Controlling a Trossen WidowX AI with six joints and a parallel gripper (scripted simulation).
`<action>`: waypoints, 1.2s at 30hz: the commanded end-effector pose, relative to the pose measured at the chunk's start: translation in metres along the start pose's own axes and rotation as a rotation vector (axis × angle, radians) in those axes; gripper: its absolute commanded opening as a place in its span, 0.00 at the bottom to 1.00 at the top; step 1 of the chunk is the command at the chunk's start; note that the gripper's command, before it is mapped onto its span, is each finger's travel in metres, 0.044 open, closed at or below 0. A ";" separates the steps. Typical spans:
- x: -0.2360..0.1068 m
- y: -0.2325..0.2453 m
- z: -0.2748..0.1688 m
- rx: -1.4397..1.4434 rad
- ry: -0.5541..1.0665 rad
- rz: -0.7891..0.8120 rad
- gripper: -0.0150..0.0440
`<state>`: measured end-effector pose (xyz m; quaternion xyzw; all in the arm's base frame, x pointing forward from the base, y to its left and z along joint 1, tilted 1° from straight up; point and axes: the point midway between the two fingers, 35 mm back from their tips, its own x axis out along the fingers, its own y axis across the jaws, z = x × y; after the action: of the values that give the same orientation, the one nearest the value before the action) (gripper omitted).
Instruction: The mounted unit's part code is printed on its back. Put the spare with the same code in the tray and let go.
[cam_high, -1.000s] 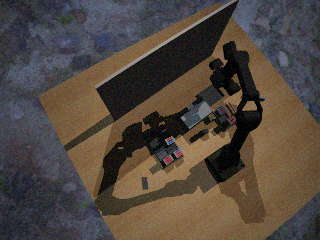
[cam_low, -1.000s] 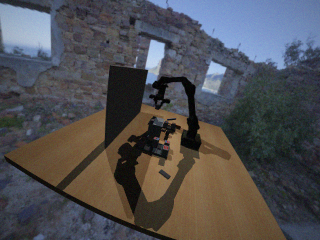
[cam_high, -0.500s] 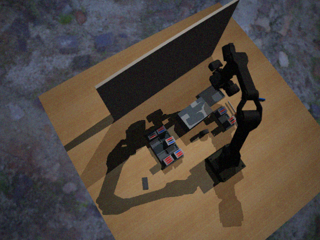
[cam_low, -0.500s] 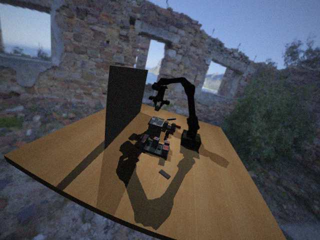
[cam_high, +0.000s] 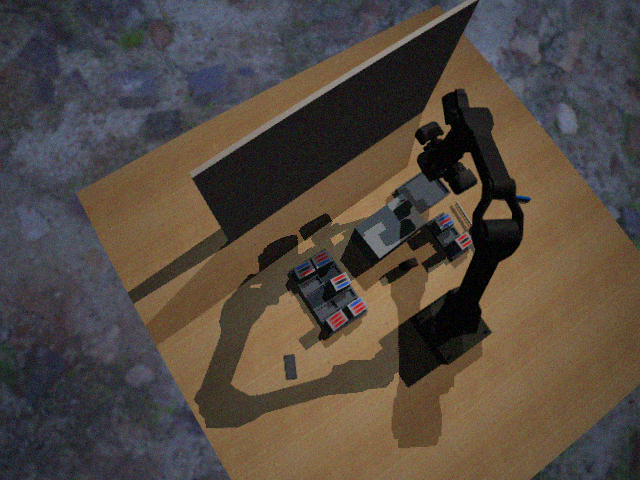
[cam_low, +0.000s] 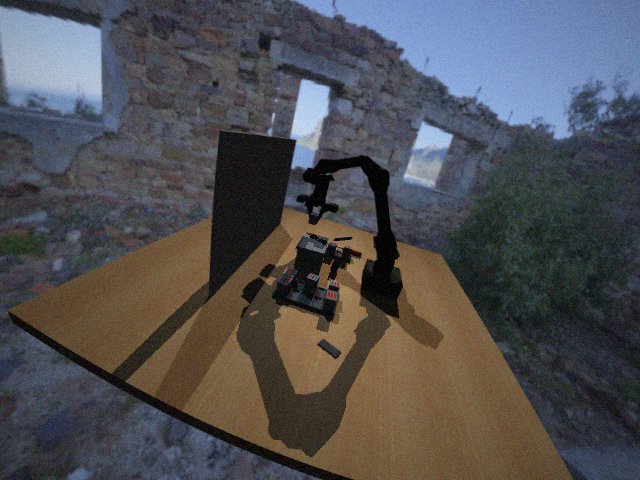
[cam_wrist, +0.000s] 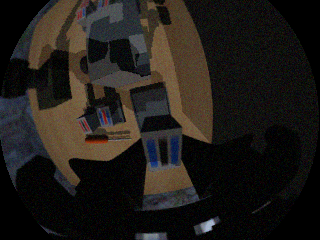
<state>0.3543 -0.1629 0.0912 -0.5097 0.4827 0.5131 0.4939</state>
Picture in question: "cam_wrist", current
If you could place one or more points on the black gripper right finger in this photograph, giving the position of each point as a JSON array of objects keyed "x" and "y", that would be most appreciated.
[{"x": 203, "y": 161}]

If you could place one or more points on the grey flat panel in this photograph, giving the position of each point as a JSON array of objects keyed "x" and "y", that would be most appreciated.
[{"x": 260, "y": 76}]

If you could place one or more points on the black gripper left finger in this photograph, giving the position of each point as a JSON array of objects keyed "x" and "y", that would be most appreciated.
[{"x": 126, "y": 172}]

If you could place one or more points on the orange-handled screwdriver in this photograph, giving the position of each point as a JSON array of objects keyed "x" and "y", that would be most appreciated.
[{"x": 102, "y": 140}]

